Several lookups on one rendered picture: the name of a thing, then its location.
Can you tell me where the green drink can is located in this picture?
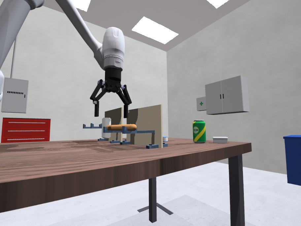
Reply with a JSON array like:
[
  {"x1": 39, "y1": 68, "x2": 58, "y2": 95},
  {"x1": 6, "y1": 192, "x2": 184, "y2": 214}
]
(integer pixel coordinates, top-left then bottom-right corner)
[{"x1": 193, "y1": 120, "x2": 206, "y2": 143}]

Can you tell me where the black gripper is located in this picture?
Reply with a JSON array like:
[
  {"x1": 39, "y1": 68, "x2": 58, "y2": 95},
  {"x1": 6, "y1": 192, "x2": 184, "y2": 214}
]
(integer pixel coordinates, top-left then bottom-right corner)
[{"x1": 90, "y1": 67, "x2": 132, "y2": 118}]

